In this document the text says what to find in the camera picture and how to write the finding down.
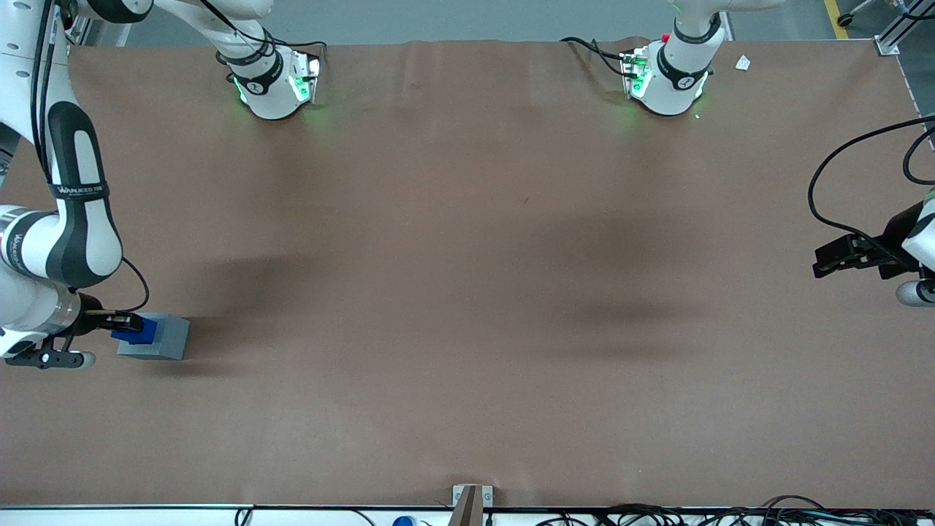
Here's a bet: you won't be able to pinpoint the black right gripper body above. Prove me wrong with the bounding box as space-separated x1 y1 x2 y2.
72 292 110 338

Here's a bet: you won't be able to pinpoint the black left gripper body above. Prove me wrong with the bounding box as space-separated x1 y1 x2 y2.
846 219 908 281

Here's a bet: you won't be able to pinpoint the small blue square part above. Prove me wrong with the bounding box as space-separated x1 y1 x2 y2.
110 314 159 345

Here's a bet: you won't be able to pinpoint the gray square hollow base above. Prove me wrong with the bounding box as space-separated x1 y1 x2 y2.
117 313 191 361

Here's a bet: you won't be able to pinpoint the black caster wheel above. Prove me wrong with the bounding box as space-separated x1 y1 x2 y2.
836 0 877 28

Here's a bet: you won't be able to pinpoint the brown table mat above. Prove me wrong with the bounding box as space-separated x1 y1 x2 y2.
0 37 935 509

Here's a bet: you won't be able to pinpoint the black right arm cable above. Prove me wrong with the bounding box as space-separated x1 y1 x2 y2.
28 0 151 316

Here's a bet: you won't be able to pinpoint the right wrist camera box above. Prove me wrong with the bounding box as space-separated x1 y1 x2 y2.
3 348 97 371

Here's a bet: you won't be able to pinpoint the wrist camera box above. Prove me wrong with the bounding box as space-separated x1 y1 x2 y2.
3 348 97 371
896 279 935 307

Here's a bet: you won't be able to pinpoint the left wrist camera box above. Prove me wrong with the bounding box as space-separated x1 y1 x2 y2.
896 279 935 307

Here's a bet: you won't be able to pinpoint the long black looping cable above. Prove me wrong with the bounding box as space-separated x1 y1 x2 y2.
807 115 935 253

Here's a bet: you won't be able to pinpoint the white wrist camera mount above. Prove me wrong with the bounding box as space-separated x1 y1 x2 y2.
0 327 47 359

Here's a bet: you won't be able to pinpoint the short black curved cable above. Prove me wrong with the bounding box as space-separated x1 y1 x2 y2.
903 128 935 186

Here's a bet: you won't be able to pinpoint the aluminium frame profile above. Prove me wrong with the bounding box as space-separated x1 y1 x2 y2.
874 0 935 57

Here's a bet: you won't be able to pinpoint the black tangled floor cables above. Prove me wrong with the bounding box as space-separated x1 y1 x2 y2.
532 495 935 526

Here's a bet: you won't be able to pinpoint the black left base cable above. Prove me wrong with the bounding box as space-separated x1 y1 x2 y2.
560 36 630 78

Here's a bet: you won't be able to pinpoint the black base cable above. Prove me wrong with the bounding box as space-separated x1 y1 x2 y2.
560 36 630 78
197 0 329 56

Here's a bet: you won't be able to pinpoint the black right base cable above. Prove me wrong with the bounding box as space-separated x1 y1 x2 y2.
197 0 329 56

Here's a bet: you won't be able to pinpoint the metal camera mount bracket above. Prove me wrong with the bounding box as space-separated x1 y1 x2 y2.
447 484 494 526

